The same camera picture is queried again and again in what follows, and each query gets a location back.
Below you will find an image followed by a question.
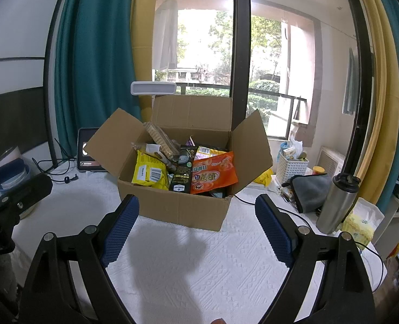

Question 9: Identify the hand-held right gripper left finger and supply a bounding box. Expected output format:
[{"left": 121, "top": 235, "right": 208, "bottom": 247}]
[{"left": 19, "top": 194, "right": 140, "bottom": 324}]

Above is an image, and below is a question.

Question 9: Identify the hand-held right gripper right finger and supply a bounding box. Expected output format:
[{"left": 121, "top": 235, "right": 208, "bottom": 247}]
[{"left": 255, "top": 194, "right": 377, "bottom": 324}]

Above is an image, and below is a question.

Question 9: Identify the brown cardboard box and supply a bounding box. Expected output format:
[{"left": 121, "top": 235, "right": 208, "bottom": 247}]
[{"left": 85, "top": 94, "right": 273, "bottom": 233}]

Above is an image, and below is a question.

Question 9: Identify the orange snack packet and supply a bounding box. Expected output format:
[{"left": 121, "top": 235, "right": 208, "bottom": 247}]
[{"left": 189, "top": 151, "right": 239, "bottom": 195}]

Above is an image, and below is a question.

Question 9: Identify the black and green snack packet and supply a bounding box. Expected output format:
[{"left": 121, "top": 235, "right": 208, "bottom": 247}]
[{"left": 168, "top": 145, "right": 200, "bottom": 195}]

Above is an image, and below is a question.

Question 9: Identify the clear nut packet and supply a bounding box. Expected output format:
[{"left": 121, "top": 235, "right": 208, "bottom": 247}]
[{"left": 155, "top": 151, "right": 182, "bottom": 170}]

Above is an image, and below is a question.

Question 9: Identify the clear cracker packet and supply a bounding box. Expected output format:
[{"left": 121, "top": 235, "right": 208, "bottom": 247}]
[{"left": 142, "top": 121, "right": 173, "bottom": 153}]

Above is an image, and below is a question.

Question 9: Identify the person's left forearm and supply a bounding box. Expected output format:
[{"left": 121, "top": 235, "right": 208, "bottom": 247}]
[{"left": 0, "top": 253, "right": 19, "bottom": 315}]

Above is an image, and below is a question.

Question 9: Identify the pink cup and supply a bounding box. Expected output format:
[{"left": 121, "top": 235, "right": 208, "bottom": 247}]
[{"left": 0, "top": 146, "right": 23, "bottom": 169}]

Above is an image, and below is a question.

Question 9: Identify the bright yellow bag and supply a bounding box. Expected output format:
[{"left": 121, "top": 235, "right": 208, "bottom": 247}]
[{"left": 253, "top": 168, "right": 275, "bottom": 190}]

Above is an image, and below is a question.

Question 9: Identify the grey cloth pouch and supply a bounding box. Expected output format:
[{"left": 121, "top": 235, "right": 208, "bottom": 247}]
[{"left": 289, "top": 174, "right": 334, "bottom": 214}]

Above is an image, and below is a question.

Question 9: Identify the white slatted basket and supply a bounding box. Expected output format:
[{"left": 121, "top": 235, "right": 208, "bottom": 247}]
[{"left": 275, "top": 157, "right": 310, "bottom": 185}]

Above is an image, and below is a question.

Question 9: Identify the steel thermos bottle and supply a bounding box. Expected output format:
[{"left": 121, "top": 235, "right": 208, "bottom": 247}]
[{"left": 316, "top": 173, "right": 361, "bottom": 235}]

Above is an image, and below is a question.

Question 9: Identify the grey tablet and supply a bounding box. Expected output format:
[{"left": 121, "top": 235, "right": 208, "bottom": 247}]
[{"left": 78, "top": 127, "right": 108, "bottom": 173}]

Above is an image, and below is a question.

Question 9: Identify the pale yellow bag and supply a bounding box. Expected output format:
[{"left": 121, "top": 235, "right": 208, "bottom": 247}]
[{"left": 341, "top": 197, "right": 385, "bottom": 244}]

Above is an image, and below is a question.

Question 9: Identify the tissue pack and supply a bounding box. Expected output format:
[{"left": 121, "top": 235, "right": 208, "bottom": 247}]
[{"left": 280, "top": 137, "right": 303, "bottom": 160}]

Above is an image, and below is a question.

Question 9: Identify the black balcony railing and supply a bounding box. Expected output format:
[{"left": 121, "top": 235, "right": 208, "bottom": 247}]
[{"left": 155, "top": 71, "right": 307, "bottom": 140}]

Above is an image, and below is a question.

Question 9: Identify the wide teal curtain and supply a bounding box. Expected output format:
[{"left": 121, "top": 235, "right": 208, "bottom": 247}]
[{"left": 53, "top": 0, "right": 140, "bottom": 157}]

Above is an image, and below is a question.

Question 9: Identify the wide yellow curtain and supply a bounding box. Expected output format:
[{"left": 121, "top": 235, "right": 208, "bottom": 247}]
[{"left": 352, "top": 0, "right": 399, "bottom": 204}]

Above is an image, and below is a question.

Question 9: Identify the narrow yellow curtain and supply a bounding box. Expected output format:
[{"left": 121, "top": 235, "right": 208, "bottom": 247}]
[{"left": 131, "top": 0, "right": 160, "bottom": 122}]

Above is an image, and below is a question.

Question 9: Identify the white hanging garment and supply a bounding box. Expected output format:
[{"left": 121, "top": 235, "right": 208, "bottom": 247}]
[{"left": 152, "top": 0, "right": 180, "bottom": 72}]

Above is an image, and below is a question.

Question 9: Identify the black cable with plug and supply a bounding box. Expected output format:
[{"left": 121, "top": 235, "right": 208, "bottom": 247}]
[{"left": 32, "top": 138, "right": 81, "bottom": 185}]

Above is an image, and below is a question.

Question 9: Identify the long black cable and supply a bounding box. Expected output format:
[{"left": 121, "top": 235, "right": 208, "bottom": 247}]
[{"left": 232, "top": 194, "right": 388, "bottom": 286}]

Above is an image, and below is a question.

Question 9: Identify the black window frame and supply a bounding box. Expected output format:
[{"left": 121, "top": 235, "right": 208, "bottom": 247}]
[{"left": 231, "top": 0, "right": 253, "bottom": 129}]

